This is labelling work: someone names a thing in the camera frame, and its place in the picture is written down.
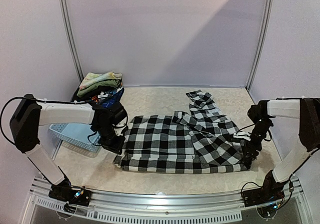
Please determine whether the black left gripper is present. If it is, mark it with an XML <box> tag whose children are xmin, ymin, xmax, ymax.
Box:
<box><xmin>95</xmin><ymin>124</ymin><xmax>126</xmax><ymax>155</ymax></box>

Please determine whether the black white checkered shirt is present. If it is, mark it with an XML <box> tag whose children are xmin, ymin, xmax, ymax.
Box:
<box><xmin>113</xmin><ymin>90</ymin><xmax>251</xmax><ymax>174</ymax></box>

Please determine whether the floral pastel cloth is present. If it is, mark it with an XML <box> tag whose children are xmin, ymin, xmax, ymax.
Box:
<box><xmin>79</xmin><ymin>71</ymin><xmax>123</xmax><ymax>90</ymax></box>

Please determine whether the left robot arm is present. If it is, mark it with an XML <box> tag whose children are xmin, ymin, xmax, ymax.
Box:
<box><xmin>9</xmin><ymin>94</ymin><xmax>128</xmax><ymax>201</ymax></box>

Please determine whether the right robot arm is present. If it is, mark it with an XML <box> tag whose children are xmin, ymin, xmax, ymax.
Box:
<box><xmin>243</xmin><ymin>97</ymin><xmax>320</xmax><ymax>202</ymax></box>

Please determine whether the light blue plastic basket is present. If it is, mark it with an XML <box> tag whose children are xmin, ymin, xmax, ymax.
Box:
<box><xmin>49</xmin><ymin>123</ymin><xmax>101</xmax><ymax>153</ymax></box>

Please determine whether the blue patterned garment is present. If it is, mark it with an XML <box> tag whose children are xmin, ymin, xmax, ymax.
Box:
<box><xmin>92</xmin><ymin>87</ymin><xmax>125</xmax><ymax>108</ymax></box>

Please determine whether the black folded garment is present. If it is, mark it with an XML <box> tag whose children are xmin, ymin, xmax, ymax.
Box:
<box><xmin>71</xmin><ymin>89</ymin><xmax>101</xmax><ymax>102</ymax></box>

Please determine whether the green folded garment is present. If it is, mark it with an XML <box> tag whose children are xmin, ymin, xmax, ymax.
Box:
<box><xmin>78</xmin><ymin>79</ymin><xmax>122</xmax><ymax>94</ymax></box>

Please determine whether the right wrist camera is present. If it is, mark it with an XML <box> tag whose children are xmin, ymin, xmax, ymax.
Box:
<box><xmin>233</xmin><ymin>132</ymin><xmax>251</xmax><ymax>141</ymax></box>

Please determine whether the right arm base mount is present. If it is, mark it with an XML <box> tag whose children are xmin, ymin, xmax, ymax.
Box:
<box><xmin>240</xmin><ymin>170</ymin><xmax>294</xmax><ymax>210</ymax></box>

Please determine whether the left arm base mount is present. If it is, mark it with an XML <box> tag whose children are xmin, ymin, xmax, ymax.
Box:
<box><xmin>48</xmin><ymin>180</ymin><xmax>93</xmax><ymax>207</ymax></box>

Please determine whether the aluminium front rail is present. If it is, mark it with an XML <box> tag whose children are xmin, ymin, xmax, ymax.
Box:
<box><xmin>22</xmin><ymin>178</ymin><xmax>312</xmax><ymax>224</ymax></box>

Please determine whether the left aluminium frame post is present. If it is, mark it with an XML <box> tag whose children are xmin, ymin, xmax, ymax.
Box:
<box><xmin>59</xmin><ymin>0</ymin><xmax>84</xmax><ymax>82</ymax></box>

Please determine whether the aluminium frame post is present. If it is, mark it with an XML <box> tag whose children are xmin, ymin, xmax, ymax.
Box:
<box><xmin>59</xmin><ymin>0</ymin><xmax>84</xmax><ymax>82</ymax></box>
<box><xmin>245</xmin><ymin>0</ymin><xmax>273</xmax><ymax>92</ymax></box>

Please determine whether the right aluminium frame post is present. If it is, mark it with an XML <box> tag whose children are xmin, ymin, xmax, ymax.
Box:
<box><xmin>245</xmin><ymin>0</ymin><xmax>273</xmax><ymax>92</ymax></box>

